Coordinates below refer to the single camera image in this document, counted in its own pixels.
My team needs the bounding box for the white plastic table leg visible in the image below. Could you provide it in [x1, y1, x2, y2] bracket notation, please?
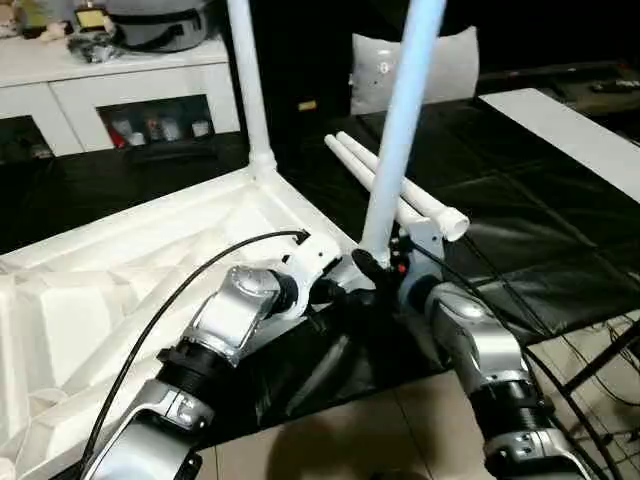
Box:
[227, 0, 279, 176]
[335, 130, 470, 245]
[323, 133, 431, 224]
[359, 0, 447, 267]

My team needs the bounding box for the white plastic table top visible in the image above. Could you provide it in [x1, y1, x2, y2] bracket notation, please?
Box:
[0, 163, 382, 480]

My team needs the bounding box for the grey cushion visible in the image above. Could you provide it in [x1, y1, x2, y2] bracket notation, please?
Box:
[349, 25, 480, 117]

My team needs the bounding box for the white flat board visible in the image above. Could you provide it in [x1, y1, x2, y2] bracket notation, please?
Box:
[478, 87, 640, 212]

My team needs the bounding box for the grey round bag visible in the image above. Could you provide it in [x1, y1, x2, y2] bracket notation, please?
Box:
[107, 0, 212, 54]

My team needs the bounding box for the white cabinet with glass doors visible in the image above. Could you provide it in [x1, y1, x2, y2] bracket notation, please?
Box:
[0, 37, 242, 164]

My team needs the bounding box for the dark clutter pile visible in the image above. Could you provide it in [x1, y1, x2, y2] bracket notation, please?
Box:
[67, 32, 125, 65]

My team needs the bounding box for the small yellow-faced box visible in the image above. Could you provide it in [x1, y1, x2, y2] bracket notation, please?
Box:
[73, 3, 110, 32]

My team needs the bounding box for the small white plush toy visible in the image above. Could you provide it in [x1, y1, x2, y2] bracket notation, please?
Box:
[22, 20, 67, 45]

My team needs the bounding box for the black right camera cable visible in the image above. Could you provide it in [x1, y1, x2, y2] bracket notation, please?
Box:
[394, 238, 621, 480]

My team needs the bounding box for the black camera cable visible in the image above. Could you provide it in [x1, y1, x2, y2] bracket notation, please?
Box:
[79, 228, 311, 480]
[394, 238, 621, 480]

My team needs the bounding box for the black left camera cable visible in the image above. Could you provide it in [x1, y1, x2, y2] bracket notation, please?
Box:
[79, 228, 311, 480]

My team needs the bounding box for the thin black metal rail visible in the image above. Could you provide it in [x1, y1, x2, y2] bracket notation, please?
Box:
[478, 59, 640, 84]

